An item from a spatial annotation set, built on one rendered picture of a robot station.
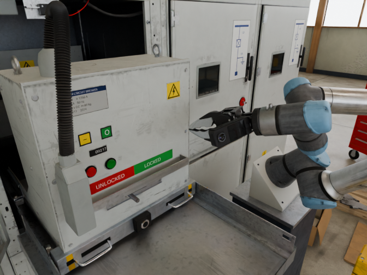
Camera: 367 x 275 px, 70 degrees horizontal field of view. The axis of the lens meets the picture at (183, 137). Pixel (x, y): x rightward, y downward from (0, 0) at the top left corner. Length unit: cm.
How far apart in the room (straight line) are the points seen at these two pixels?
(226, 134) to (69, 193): 38
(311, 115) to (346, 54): 809
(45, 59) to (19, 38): 103
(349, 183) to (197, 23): 86
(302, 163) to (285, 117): 53
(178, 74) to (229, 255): 58
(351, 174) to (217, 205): 47
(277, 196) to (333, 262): 107
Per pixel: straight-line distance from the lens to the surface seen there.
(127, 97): 74
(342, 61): 875
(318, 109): 64
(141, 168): 85
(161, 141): 86
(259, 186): 125
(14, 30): 170
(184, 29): 119
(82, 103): 68
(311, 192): 111
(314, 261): 218
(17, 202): 113
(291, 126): 65
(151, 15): 110
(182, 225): 98
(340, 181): 107
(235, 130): 66
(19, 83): 64
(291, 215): 125
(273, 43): 184
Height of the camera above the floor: 151
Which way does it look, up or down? 24 degrees down
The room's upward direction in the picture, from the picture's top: straight up
